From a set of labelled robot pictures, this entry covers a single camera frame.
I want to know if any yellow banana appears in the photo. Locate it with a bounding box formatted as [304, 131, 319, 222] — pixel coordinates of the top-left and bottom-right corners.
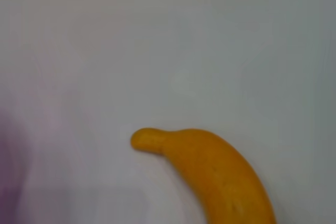
[130, 127, 278, 224]

